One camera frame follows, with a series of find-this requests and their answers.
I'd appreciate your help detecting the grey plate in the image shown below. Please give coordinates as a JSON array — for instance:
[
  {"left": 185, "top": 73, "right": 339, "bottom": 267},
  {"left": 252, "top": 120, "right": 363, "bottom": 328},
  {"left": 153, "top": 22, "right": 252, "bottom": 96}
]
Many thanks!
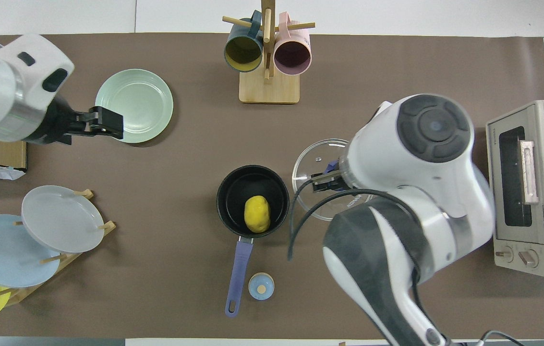
[{"left": 21, "top": 185, "right": 105, "bottom": 254}]

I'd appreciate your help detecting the toaster oven door handle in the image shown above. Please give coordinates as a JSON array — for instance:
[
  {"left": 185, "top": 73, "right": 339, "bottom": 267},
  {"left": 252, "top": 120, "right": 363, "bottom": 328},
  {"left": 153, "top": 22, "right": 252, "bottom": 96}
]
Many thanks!
[{"left": 520, "top": 140, "right": 539, "bottom": 205}]

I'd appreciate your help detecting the yellow potato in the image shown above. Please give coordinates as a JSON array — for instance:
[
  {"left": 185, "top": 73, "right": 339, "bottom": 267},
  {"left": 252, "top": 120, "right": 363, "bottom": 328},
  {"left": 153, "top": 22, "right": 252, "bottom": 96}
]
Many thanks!
[{"left": 244, "top": 195, "right": 271, "bottom": 234}]

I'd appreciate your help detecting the pale green plate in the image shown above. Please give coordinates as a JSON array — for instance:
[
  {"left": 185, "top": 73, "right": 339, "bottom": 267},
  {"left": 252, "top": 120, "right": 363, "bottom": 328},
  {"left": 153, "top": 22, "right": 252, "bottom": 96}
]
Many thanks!
[{"left": 95, "top": 69, "right": 174, "bottom": 144}]

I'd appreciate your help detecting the pink mug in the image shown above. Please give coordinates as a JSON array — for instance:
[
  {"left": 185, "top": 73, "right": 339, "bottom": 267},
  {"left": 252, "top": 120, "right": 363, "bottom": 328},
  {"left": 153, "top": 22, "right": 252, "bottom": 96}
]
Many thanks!
[{"left": 273, "top": 12, "right": 312, "bottom": 76}]

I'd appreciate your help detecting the wooden mug tree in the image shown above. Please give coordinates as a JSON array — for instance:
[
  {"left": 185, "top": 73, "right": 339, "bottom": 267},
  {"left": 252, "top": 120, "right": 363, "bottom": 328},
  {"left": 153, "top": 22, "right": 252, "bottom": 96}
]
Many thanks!
[{"left": 222, "top": 0, "right": 315, "bottom": 104}]

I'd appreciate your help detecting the black pot purple handle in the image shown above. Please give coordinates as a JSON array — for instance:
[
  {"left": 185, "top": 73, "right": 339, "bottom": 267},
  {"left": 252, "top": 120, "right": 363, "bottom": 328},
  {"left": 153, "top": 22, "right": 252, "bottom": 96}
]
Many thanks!
[{"left": 217, "top": 165, "right": 290, "bottom": 318}]

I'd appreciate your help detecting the light blue plate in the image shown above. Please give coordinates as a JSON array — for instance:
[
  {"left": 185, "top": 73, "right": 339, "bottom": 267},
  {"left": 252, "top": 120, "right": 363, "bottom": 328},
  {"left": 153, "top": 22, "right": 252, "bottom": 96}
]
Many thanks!
[{"left": 0, "top": 214, "right": 61, "bottom": 288}]

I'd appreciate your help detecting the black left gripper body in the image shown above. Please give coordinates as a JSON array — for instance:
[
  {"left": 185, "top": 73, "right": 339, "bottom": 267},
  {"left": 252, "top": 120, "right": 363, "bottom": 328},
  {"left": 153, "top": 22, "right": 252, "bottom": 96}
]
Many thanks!
[{"left": 24, "top": 96, "right": 83, "bottom": 145}]

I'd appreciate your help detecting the wooden plate rack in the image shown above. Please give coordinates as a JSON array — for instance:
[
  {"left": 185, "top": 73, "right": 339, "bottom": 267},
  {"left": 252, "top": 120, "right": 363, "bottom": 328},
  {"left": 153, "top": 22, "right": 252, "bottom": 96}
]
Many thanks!
[{"left": 0, "top": 189, "right": 117, "bottom": 306}]

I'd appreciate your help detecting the brown table mat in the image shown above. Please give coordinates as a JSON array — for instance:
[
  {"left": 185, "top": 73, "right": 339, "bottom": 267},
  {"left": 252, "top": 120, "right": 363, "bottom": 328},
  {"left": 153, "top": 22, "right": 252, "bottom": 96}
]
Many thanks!
[{"left": 0, "top": 33, "right": 544, "bottom": 339}]

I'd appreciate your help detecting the dark blue mug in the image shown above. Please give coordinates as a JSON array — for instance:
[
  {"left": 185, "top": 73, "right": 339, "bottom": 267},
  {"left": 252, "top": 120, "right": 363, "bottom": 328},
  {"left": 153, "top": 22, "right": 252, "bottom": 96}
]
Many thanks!
[{"left": 224, "top": 11, "right": 264, "bottom": 73}]

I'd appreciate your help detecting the glass lid blue knob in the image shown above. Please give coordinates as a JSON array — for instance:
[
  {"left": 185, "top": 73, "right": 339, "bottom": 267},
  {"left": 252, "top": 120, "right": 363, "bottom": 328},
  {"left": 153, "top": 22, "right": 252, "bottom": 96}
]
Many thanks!
[{"left": 291, "top": 138, "right": 373, "bottom": 222}]

